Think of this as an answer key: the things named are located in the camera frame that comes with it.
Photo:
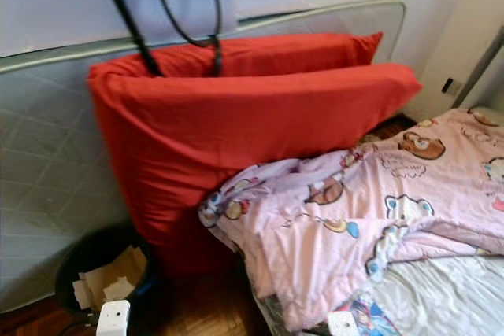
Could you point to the colourful comic book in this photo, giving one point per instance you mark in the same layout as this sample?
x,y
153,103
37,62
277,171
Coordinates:
x,y
374,316

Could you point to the black waste bin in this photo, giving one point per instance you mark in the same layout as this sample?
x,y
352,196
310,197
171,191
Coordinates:
x,y
75,253

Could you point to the tan cardboard scrap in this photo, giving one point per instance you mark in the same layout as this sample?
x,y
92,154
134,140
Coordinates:
x,y
118,267

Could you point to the white paper scrap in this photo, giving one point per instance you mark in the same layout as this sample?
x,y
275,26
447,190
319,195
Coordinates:
x,y
83,295
118,290

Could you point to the large red pillow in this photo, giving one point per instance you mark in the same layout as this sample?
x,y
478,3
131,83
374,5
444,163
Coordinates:
x,y
205,139

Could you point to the pink cartoon blanket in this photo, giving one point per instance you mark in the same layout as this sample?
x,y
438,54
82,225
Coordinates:
x,y
339,194

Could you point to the grey floral bed sheet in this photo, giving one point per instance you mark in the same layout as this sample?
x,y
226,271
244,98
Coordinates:
x,y
441,297

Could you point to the dark wall socket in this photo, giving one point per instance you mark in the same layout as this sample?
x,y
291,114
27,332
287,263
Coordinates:
x,y
447,85

